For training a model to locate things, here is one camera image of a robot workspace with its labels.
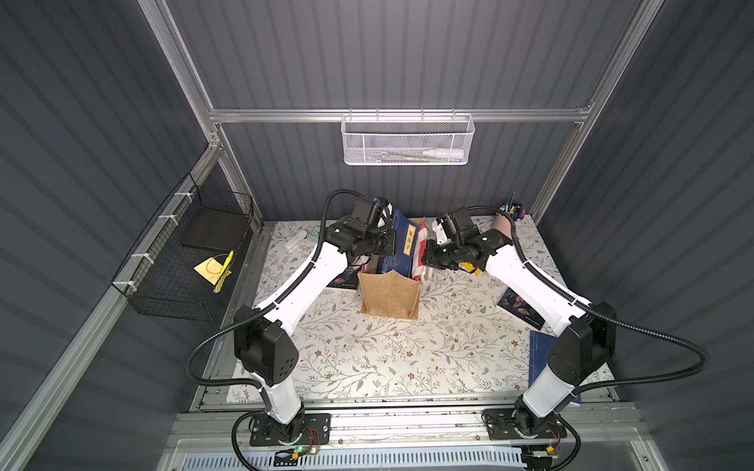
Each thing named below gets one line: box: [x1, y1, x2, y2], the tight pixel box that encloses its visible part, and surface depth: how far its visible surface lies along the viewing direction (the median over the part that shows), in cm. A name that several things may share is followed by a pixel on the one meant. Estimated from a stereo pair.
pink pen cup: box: [492, 192, 527, 240], surface depth 110 cm
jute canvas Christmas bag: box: [357, 269, 422, 321], surface depth 93 cm
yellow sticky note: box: [193, 257, 233, 286], surface depth 75 cm
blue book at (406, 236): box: [380, 209, 420, 279], surface depth 88 cm
